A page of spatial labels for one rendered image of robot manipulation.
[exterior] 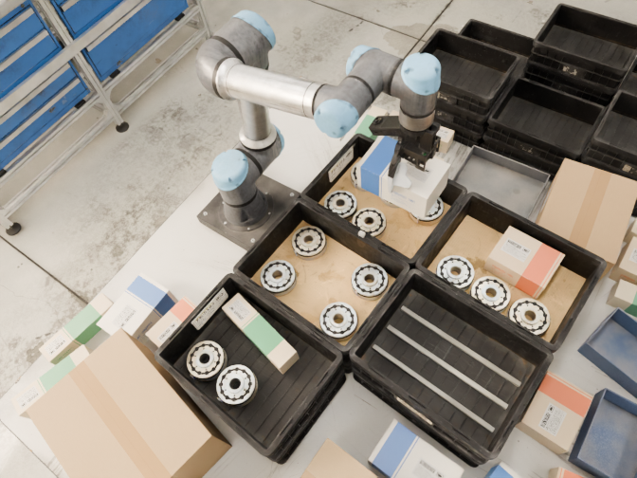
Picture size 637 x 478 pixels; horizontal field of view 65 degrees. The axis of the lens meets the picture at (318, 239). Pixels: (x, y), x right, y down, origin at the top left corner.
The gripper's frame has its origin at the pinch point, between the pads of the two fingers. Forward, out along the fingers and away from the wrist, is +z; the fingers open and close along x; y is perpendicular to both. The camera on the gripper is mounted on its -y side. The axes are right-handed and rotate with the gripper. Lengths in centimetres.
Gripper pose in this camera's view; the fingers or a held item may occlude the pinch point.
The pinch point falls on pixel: (402, 171)
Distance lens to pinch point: 129.3
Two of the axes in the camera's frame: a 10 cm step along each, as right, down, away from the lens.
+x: 5.7, -7.4, 3.6
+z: 0.9, 4.9, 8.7
